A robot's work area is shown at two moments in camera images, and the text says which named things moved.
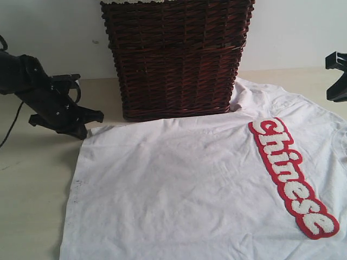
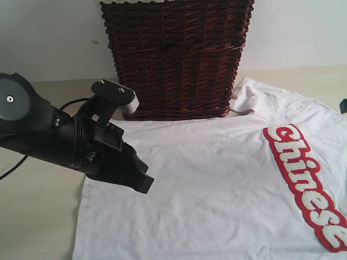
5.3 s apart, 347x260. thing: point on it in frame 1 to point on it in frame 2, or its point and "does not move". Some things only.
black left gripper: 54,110 to 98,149
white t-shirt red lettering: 267,181 does not move
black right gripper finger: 336,60 to 343,106
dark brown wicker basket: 179,58 does not move
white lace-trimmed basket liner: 116,1 does not move
